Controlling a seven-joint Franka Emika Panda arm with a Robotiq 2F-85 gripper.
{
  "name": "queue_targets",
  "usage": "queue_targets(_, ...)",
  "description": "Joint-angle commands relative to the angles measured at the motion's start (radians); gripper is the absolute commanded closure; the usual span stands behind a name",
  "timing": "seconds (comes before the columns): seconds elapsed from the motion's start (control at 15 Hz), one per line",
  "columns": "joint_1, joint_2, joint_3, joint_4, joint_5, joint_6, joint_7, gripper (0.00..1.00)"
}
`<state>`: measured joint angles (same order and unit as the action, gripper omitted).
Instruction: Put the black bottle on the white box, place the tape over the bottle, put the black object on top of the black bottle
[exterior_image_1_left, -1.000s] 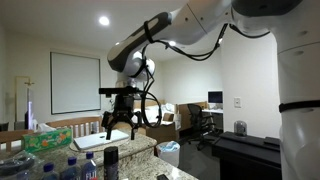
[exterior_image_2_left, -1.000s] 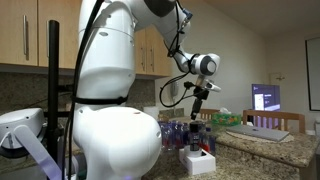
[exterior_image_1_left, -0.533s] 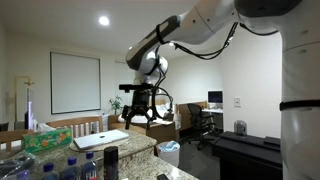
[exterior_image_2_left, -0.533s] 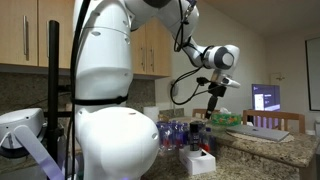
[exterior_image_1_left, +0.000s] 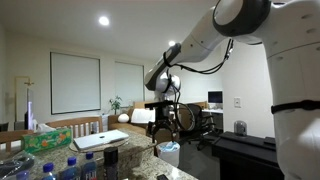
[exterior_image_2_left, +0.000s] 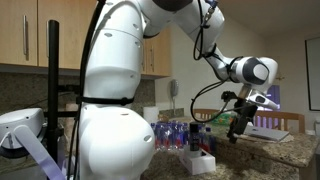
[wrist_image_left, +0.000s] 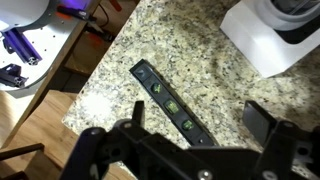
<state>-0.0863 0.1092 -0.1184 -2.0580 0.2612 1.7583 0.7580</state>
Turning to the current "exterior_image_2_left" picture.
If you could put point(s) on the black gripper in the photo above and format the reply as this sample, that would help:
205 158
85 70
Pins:
245 112

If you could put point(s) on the black bottle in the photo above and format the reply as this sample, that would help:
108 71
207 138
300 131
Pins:
194 136

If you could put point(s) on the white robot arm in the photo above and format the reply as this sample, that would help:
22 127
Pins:
115 142

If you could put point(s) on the green tissue box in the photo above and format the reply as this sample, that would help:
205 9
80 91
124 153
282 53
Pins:
224 119

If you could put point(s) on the wooden chair back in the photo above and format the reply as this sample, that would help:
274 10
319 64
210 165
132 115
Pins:
267 119

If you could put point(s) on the silver laptop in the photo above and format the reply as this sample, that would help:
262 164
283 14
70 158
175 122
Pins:
266 133

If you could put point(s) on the lit display screen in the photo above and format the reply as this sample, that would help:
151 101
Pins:
273 93

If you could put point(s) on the pack of water bottles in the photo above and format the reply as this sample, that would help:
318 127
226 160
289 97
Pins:
175 135

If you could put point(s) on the black vertical pole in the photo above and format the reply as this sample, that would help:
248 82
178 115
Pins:
53 60

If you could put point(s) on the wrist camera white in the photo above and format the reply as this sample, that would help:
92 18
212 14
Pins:
261 100

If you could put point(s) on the wall telephone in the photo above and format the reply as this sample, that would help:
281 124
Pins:
174 87

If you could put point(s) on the white camera device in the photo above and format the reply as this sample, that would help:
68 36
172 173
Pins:
21 133

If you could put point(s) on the wooden wall cabinet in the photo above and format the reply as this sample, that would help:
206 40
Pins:
23 31

